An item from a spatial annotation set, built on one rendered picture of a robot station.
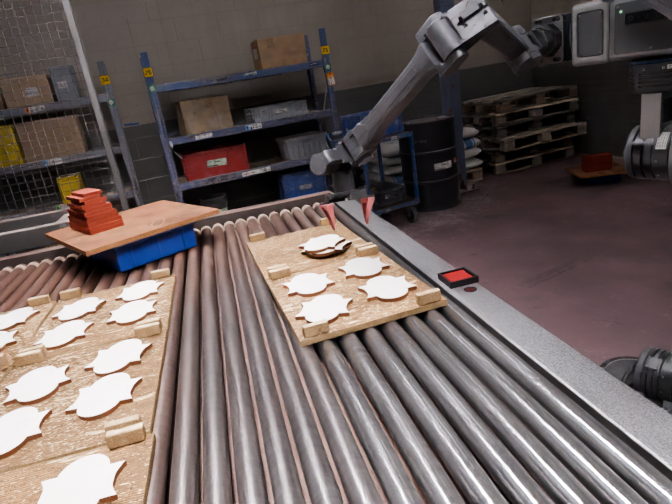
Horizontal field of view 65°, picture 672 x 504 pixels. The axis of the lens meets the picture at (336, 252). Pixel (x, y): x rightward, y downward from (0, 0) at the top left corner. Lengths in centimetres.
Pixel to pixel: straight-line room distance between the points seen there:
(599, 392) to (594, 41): 95
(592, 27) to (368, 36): 530
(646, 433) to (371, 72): 614
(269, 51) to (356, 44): 139
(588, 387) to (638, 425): 11
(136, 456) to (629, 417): 75
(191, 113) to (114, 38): 115
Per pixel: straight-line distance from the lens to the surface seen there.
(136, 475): 91
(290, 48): 574
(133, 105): 616
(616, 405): 94
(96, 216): 209
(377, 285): 130
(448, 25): 118
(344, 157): 140
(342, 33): 664
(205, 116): 561
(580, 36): 161
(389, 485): 79
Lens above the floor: 146
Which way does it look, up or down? 19 degrees down
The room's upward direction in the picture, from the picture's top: 9 degrees counter-clockwise
